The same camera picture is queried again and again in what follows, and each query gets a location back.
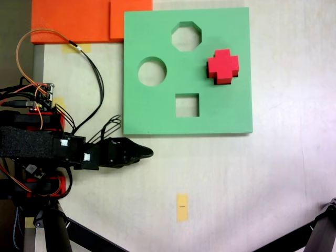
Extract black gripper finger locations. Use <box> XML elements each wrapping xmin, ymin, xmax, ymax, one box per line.
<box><xmin>118</xmin><ymin>155</ymin><xmax>142</xmax><ymax>168</ymax></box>
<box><xmin>123</xmin><ymin>139</ymin><xmax>154</xmax><ymax>158</ymax></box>

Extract red cross columnar block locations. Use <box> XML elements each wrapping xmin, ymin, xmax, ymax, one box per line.
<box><xmin>206</xmin><ymin>49</ymin><xmax>240</xmax><ymax>86</ymax></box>

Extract green shape hole board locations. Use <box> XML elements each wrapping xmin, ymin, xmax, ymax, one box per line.
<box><xmin>122</xmin><ymin>7</ymin><xmax>254</xmax><ymax>137</ymax></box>

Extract large orange flat block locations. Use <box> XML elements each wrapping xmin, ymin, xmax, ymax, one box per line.
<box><xmin>30</xmin><ymin>0</ymin><xmax>124</xmax><ymax>44</ymax></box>

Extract yellow tape with black line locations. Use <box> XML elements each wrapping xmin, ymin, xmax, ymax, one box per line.
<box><xmin>176</xmin><ymin>193</ymin><xmax>190</xmax><ymax>223</ymax></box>

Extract black circuit board with coil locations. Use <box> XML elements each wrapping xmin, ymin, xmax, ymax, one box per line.
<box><xmin>24</xmin><ymin>164</ymin><xmax>46</xmax><ymax>180</ymax></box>

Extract black gripper motor cable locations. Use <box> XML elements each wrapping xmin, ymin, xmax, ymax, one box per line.
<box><xmin>88</xmin><ymin>114</ymin><xmax>123</xmax><ymax>144</ymax></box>

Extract black arm motor cable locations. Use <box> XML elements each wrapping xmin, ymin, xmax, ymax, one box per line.
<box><xmin>54</xmin><ymin>104</ymin><xmax>77</xmax><ymax>133</ymax></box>

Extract long black cable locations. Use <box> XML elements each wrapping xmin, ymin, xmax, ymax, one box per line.
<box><xmin>67</xmin><ymin>39</ymin><xmax>105</xmax><ymax>134</ymax></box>

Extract small circuit board with wires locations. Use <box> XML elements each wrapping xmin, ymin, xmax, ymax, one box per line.
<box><xmin>27</xmin><ymin>82</ymin><xmax>56</xmax><ymax>112</ymax></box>

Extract orange red wire bundle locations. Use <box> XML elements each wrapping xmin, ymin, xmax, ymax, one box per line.
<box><xmin>0</xmin><ymin>157</ymin><xmax>62</xmax><ymax>197</ymax></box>

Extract black USB cable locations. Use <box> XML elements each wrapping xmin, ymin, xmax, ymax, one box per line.
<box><xmin>0</xmin><ymin>100</ymin><xmax>34</xmax><ymax>108</ymax></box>

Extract black power cable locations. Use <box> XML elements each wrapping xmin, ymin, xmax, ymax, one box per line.
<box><xmin>0</xmin><ymin>83</ymin><xmax>34</xmax><ymax>94</ymax></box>

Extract blue black braided cable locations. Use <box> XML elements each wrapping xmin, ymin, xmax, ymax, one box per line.
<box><xmin>12</xmin><ymin>206</ymin><xmax>23</xmax><ymax>250</ymax></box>

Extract long orange wire loop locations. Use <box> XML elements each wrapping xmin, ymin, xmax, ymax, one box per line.
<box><xmin>15</xmin><ymin>28</ymin><xmax>71</xmax><ymax>90</ymax></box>

